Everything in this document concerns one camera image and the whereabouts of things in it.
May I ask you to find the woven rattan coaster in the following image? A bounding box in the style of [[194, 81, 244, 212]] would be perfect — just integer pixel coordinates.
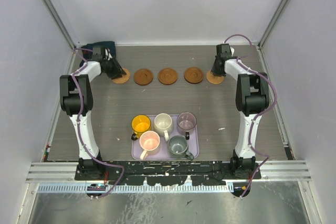
[[112, 68, 131, 84], [206, 70, 225, 84]]

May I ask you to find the brown wooden coaster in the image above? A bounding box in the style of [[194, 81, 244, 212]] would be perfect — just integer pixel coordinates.
[[184, 67, 204, 84], [133, 68, 153, 86], [158, 68, 178, 85]]

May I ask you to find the purple glass mug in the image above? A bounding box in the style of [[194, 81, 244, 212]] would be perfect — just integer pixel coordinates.
[[176, 112, 197, 140]]

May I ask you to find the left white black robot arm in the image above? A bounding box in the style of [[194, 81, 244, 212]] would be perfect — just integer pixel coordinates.
[[59, 41, 126, 180]]

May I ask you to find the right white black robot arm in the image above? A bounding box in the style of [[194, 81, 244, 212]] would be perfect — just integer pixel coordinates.
[[211, 44, 269, 179]]

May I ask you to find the dark blue folded cloth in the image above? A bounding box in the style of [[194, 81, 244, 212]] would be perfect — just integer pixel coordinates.
[[81, 41, 116, 61]]

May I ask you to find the yellow glass mug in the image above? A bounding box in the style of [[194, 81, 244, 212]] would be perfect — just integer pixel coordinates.
[[131, 114, 152, 141]]

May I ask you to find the white ceramic mug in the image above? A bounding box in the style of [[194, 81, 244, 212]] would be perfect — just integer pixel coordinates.
[[154, 113, 174, 142]]

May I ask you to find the pink ceramic mug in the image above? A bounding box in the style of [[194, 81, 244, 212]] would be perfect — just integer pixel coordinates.
[[139, 131, 161, 160]]

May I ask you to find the grey ceramic mug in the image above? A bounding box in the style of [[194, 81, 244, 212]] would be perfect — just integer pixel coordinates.
[[168, 135, 194, 161]]

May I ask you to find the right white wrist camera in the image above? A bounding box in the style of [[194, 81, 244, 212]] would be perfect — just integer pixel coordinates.
[[230, 46, 235, 56]]

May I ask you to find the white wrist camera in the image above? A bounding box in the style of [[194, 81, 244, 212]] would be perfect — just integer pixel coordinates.
[[104, 48, 112, 60], [230, 46, 235, 56]]

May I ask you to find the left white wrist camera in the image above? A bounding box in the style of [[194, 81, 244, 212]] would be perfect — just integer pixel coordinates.
[[104, 48, 112, 60]]

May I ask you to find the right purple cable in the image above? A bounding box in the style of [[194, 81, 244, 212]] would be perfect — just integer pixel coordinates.
[[223, 34, 278, 199]]

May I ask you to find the purple cable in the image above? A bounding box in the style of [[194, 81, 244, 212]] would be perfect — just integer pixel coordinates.
[[223, 34, 278, 199], [72, 48, 125, 199]]

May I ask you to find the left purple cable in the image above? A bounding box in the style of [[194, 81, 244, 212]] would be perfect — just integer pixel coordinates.
[[72, 48, 125, 199]]

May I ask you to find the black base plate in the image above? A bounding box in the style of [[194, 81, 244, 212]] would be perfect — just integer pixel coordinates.
[[75, 161, 253, 186]]

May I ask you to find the aluminium front rail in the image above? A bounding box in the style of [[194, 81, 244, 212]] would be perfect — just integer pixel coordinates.
[[26, 160, 311, 183]]

